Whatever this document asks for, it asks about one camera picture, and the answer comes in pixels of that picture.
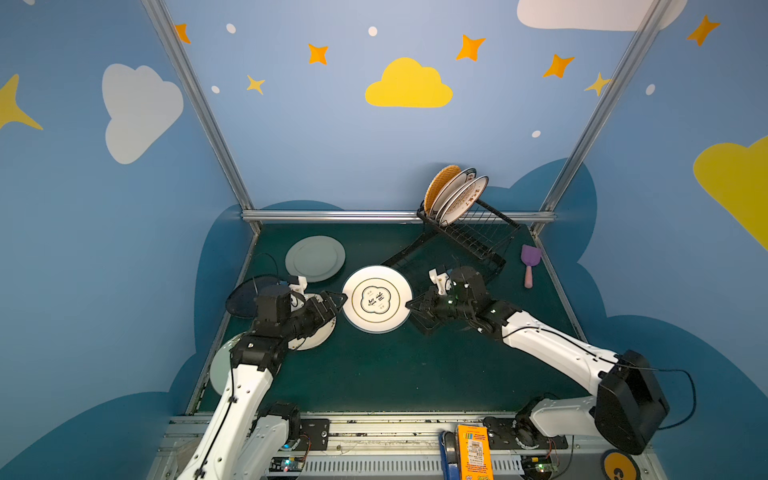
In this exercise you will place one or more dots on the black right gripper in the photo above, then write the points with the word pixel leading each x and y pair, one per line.
pixel 432 306

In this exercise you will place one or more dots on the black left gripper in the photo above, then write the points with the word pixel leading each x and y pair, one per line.
pixel 315 312

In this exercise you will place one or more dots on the white plate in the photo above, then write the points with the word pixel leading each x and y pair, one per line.
pixel 376 299

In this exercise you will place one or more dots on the black wire dish rack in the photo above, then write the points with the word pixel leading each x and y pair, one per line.
pixel 472 251

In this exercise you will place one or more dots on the woven bamboo plate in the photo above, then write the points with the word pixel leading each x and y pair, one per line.
pixel 439 181

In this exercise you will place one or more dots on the green-rimmed Hao Wei plate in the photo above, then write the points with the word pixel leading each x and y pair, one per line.
pixel 450 188

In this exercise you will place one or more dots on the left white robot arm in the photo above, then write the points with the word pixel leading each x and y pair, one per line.
pixel 240 443

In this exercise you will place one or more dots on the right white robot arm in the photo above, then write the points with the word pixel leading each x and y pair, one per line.
pixel 624 403

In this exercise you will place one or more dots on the cream floral plate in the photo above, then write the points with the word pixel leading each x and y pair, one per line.
pixel 320 336

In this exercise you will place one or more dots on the grey-green plain plate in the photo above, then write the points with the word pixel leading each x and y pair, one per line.
pixel 317 258

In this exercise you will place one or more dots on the dark navy plate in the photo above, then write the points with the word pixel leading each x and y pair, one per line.
pixel 244 301

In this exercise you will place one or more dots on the mint green leaf plate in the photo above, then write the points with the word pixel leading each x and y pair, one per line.
pixel 220 365

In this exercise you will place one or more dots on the orange box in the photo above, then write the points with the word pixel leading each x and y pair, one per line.
pixel 474 453

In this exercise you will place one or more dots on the small green circuit board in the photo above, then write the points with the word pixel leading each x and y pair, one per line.
pixel 293 465

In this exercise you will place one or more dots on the yellow black wheel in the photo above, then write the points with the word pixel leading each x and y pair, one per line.
pixel 616 465

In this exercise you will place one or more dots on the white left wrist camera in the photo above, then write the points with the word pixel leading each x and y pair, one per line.
pixel 297 285

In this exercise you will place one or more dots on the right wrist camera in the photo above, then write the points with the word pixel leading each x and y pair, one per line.
pixel 441 281

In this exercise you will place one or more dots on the purple scoop, pink handle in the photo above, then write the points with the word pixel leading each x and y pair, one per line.
pixel 530 257

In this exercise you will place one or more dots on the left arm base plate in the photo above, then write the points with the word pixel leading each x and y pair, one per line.
pixel 313 435

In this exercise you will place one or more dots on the blue tool handle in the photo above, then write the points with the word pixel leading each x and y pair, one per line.
pixel 449 455

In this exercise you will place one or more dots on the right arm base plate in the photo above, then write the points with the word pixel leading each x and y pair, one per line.
pixel 507 433

